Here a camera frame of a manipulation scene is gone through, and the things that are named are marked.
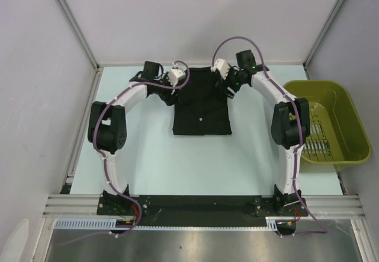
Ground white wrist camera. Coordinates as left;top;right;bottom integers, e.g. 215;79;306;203
167;64;186;87
211;59;232;79

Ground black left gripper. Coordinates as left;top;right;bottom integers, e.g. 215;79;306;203
153;72;181;106

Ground slotted grey cable duct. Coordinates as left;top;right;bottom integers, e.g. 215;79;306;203
54;218;279;231

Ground olive green plastic tub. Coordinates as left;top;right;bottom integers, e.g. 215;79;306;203
284;80;372;171

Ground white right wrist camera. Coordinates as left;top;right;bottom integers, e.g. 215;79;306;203
211;59;232;79

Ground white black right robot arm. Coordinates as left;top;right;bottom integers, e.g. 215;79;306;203
211;50;310;215

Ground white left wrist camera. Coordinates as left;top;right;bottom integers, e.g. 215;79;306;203
167;64;186;87

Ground aluminium frame rail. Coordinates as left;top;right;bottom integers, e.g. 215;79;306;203
43;195;365;219

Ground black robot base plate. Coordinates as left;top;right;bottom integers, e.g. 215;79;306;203
97;195;308;228

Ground black long sleeve shirt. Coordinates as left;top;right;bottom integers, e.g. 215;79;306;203
172;67;232;136

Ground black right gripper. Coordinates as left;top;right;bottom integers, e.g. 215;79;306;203
217;63;247;99

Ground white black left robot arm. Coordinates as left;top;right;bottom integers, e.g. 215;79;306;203
88;61;189;215

